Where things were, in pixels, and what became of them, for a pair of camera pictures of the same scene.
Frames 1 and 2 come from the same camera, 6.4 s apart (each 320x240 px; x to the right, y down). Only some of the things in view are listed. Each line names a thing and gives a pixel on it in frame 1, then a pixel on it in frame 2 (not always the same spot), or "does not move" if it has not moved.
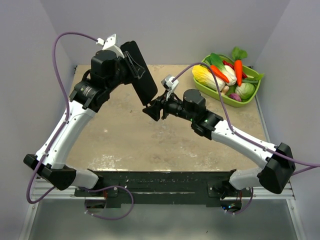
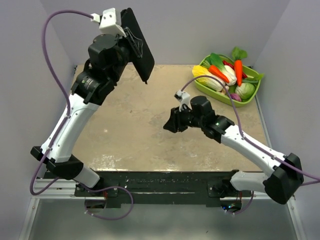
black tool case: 137,70 -> 145,63
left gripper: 138,70 -> 134,44
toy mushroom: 225,89 does not move
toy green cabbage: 246,90 does not move
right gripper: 153,111 -> 175,121
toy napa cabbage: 203,75 does not move
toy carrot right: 238,55 does not move
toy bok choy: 226,70 does not move
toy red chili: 226,63 does not move
